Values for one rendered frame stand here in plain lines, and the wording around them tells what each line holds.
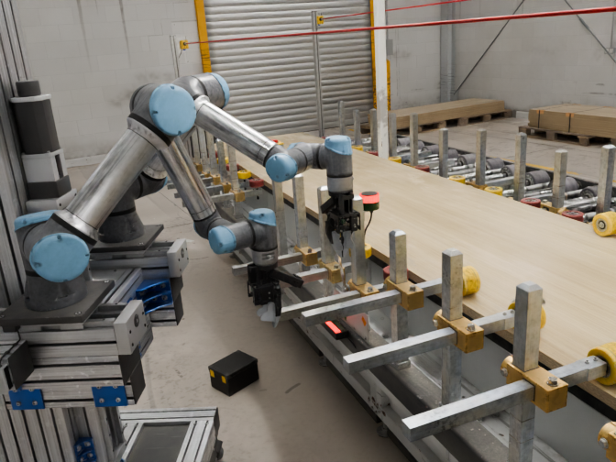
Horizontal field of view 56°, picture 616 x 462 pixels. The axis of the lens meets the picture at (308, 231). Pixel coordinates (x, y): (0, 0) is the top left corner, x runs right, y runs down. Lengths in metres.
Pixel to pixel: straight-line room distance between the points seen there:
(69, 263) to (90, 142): 8.19
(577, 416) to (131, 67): 8.73
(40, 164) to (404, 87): 10.35
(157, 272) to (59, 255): 0.66
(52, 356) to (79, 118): 8.00
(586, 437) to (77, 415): 1.45
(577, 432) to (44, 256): 1.28
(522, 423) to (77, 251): 1.02
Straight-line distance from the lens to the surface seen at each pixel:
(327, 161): 1.65
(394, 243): 1.59
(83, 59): 9.50
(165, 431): 2.48
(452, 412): 1.16
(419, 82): 11.98
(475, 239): 2.18
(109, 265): 2.05
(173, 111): 1.43
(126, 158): 1.43
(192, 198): 1.65
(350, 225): 1.69
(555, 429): 1.63
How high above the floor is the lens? 1.63
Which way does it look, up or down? 18 degrees down
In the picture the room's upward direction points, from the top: 4 degrees counter-clockwise
